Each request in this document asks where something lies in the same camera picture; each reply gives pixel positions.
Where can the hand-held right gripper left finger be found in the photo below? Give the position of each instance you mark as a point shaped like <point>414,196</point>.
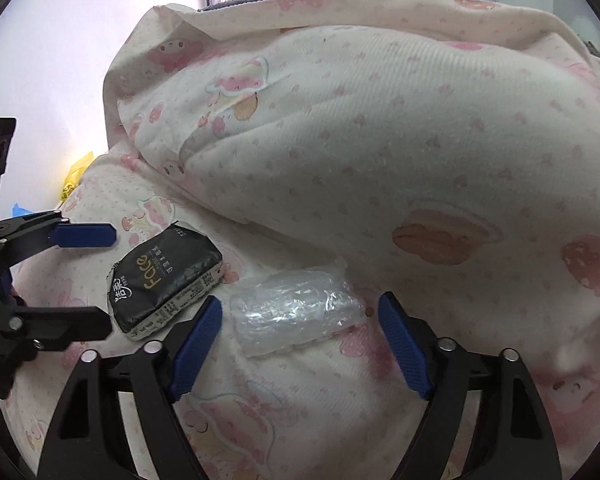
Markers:
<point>195,350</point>

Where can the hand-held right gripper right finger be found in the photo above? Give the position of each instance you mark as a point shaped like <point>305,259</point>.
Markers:
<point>405,345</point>

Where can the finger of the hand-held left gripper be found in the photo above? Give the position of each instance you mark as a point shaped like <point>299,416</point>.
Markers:
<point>70,322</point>
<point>85,235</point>

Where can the black tissue packet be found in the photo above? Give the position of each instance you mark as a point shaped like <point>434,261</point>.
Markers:
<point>165,275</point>

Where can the clear plastic wrapper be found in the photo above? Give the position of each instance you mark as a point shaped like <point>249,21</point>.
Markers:
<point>290,310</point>

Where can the yellow plastic bag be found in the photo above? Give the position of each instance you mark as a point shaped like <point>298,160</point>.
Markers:
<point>77,175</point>

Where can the pink printed blanket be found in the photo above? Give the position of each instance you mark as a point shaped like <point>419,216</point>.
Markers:
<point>380,160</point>

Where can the grey blanket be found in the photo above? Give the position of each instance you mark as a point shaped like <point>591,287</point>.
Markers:
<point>250,2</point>

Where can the round white vanity mirror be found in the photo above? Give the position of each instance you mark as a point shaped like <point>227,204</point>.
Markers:
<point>587,32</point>

